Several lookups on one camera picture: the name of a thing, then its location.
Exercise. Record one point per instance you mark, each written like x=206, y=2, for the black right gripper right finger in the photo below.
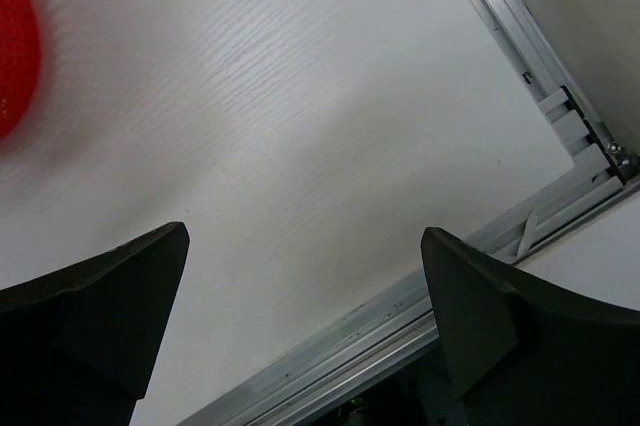
x=523, y=351

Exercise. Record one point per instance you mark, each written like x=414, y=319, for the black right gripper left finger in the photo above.
x=79, y=345

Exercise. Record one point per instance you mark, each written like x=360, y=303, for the red mesh plastic bin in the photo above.
x=20, y=52

